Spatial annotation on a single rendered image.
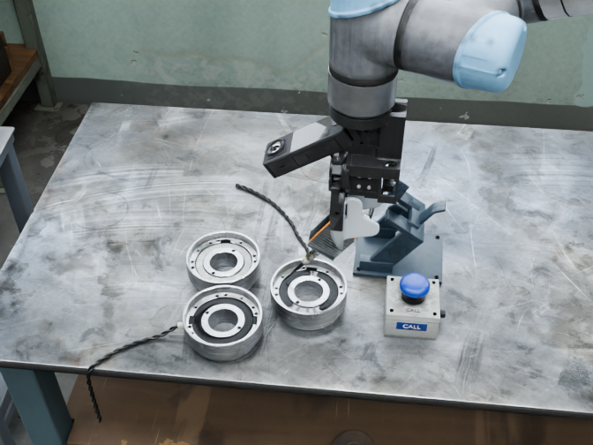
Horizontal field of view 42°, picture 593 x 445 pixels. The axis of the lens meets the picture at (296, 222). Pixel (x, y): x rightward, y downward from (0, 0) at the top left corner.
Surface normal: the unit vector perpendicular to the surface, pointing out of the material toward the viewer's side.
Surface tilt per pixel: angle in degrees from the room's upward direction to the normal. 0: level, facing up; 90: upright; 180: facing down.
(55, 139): 0
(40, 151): 0
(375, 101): 90
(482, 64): 77
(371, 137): 90
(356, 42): 93
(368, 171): 90
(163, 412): 0
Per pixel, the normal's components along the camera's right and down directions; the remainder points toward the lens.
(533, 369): 0.00, -0.73
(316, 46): -0.11, 0.67
